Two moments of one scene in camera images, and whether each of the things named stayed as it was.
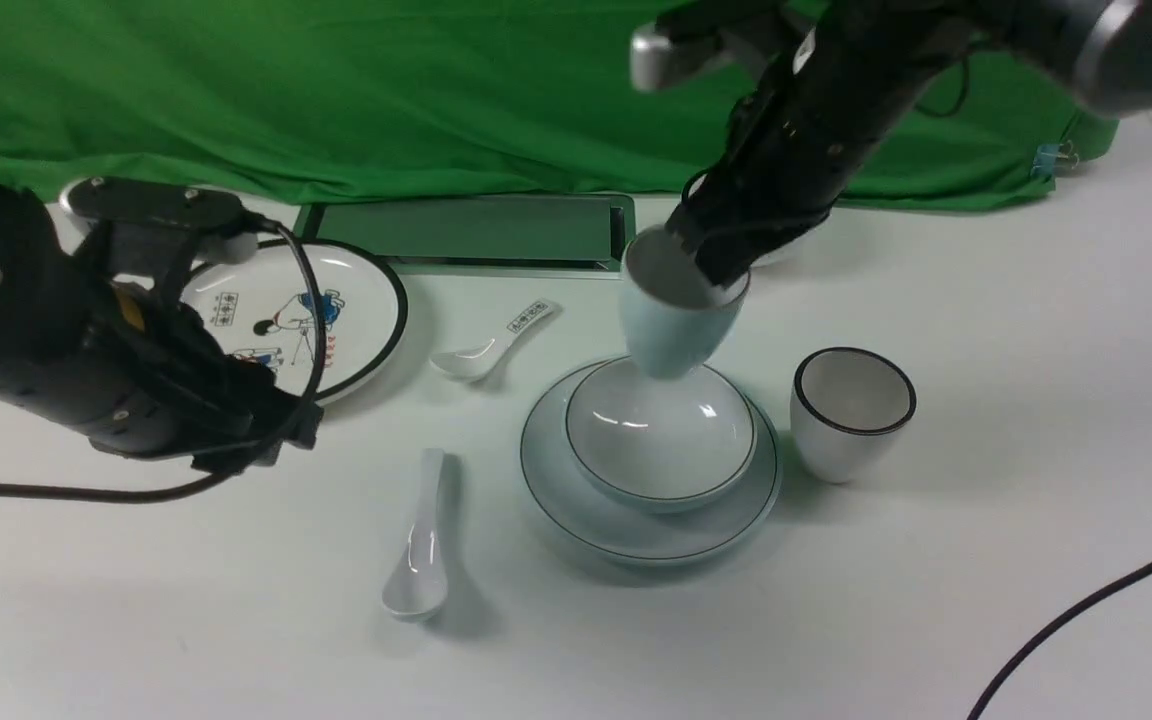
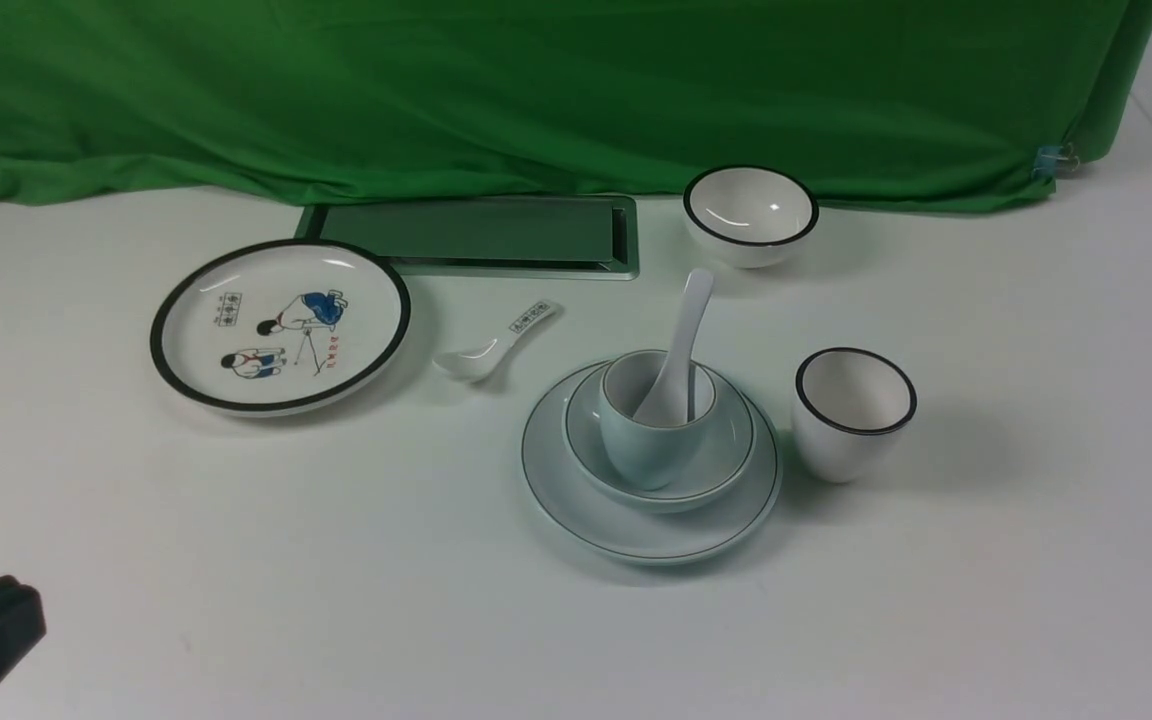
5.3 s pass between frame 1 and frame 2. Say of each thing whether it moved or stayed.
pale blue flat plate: stayed
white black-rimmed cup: stayed
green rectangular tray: stayed
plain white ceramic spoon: moved
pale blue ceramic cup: moved
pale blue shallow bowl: stayed
